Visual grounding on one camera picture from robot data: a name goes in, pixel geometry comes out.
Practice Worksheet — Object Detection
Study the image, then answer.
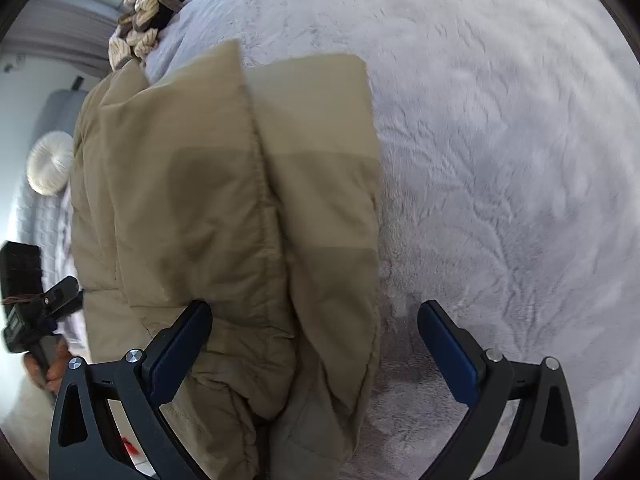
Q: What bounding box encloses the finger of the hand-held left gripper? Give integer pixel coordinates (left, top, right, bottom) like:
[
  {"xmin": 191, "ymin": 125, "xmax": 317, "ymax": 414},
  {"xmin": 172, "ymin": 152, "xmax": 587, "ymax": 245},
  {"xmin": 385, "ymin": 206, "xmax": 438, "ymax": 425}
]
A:
[{"xmin": 36, "ymin": 275, "xmax": 82, "ymax": 322}]

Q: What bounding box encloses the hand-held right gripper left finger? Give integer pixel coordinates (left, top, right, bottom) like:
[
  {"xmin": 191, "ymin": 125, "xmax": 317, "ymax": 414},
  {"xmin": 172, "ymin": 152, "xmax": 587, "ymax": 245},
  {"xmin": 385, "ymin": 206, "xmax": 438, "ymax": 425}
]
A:
[{"xmin": 48, "ymin": 300, "xmax": 214, "ymax": 480}]

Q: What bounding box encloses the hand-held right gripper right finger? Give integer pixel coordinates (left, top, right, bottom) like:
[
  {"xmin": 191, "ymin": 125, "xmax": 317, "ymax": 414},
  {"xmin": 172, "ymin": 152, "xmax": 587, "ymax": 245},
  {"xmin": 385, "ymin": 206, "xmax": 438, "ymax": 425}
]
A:
[{"xmin": 416, "ymin": 300, "xmax": 581, "ymax": 480}]

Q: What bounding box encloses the beige puffer jacket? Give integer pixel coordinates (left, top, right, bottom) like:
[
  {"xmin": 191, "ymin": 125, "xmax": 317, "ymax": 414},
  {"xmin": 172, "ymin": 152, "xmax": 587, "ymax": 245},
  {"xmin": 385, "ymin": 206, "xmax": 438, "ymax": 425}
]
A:
[{"xmin": 69, "ymin": 39, "xmax": 385, "ymax": 480}]

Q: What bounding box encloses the person's left hand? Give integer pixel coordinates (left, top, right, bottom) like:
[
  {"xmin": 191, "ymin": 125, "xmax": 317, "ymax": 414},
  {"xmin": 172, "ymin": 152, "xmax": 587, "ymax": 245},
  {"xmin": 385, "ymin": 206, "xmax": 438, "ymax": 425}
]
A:
[{"xmin": 24, "ymin": 336, "xmax": 77, "ymax": 395}]

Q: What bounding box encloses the grey padded headboard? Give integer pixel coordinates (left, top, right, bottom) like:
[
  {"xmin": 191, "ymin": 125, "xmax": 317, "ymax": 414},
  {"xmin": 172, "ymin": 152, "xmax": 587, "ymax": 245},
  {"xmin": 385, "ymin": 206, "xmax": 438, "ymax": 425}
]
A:
[{"xmin": 9, "ymin": 89, "xmax": 98, "ymax": 286}]

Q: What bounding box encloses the round white cushion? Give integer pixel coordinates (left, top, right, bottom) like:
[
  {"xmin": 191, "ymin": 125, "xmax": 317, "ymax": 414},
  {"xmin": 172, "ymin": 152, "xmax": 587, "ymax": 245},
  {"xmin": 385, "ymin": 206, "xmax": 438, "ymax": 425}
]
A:
[{"xmin": 27, "ymin": 130, "xmax": 76, "ymax": 196}]

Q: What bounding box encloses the lavender plush blanket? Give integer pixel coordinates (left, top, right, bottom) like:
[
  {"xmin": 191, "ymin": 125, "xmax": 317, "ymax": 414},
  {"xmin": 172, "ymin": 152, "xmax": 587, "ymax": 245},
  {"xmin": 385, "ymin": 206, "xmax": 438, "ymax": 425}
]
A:
[{"xmin": 60, "ymin": 0, "xmax": 640, "ymax": 480}]

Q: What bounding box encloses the grey curtain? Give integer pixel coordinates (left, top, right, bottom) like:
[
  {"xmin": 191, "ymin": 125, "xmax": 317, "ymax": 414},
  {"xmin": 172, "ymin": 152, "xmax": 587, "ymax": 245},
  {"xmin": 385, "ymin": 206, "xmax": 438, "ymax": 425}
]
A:
[{"xmin": 0, "ymin": 0, "xmax": 128, "ymax": 68}]

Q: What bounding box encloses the cream striped garment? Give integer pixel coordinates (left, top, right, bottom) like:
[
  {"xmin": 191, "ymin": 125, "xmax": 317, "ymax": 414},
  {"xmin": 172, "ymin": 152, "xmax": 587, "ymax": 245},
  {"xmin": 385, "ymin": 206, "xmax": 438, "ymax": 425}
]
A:
[{"xmin": 108, "ymin": 0, "xmax": 193, "ymax": 72}]

